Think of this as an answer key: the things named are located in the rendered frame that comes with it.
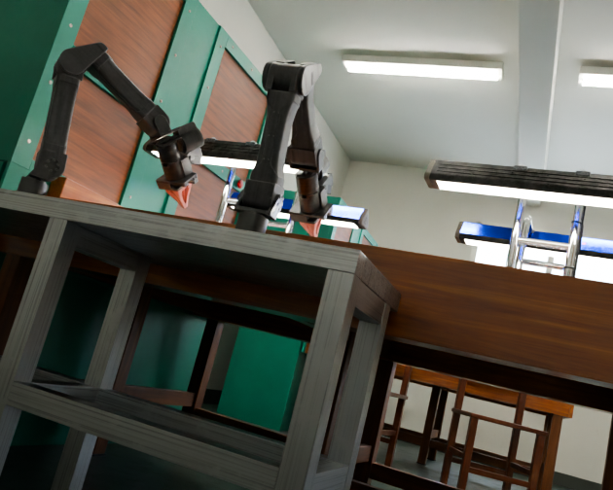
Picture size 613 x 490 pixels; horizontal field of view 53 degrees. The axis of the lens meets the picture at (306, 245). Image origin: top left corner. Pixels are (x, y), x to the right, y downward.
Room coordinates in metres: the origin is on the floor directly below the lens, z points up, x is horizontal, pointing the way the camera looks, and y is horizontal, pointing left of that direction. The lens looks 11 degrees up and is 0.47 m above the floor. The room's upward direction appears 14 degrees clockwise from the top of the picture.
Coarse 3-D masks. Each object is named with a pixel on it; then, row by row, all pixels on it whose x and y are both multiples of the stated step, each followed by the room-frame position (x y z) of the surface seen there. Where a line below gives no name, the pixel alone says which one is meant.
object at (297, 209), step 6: (318, 192) 1.51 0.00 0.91; (300, 198) 1.52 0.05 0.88; (306, 198) 1.51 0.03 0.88; (312, 198) 1.51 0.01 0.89; (318, 198) 1.52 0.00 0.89; (300, 204) 1.54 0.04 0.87; (306, 204) 1.52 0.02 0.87; (312, 204) 1.52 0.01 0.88; (318, 204) 1.53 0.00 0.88; (330, 204) 1.55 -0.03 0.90; (294, 210) 1.56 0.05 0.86; (300, 210) 1.55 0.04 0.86; (306, 210) 1.53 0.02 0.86; (312, 210) 1.53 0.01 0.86; (318, 210) 1.54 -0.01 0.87; (324, 210) 1.54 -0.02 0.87; (330, 210) 1.55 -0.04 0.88; (306, 216) 1.54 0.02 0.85; (312, 216) 1.53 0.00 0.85; (318, 216) 1.52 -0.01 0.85; (324, 216) 1.52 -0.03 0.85
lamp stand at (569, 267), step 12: (516, 168) 1.50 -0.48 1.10; (576, 204) 1.59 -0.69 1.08; (516, 216) 1.65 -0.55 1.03; (576, 216) 1.59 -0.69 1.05; (516, 228) 1.65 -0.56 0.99; (576, 228) 1.58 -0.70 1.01; (516, 240) 1.65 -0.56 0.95; (528, 240) 1.63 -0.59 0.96; (540, 240) 1.62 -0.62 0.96; (576, 240) 1.58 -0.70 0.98; (516, 252) 1.65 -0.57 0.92; (576, 252) 1.59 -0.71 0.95; (564, 264) 1.60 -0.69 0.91
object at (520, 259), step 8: (528, 216) 1.88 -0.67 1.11; (528, 224) 1.86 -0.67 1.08; (528, 232) 2.01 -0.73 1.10; (520, 248) 1.87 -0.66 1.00; (520, 256) 1.86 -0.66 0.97; (520, 264) 1.86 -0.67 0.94; (528, 264) 1.86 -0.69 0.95; (536, 264) 1.85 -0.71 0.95; (544, 264) 1.84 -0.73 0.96; (552, 264) 1.83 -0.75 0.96; (560, 264) 1.82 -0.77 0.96; (576, 264) 1.80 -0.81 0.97
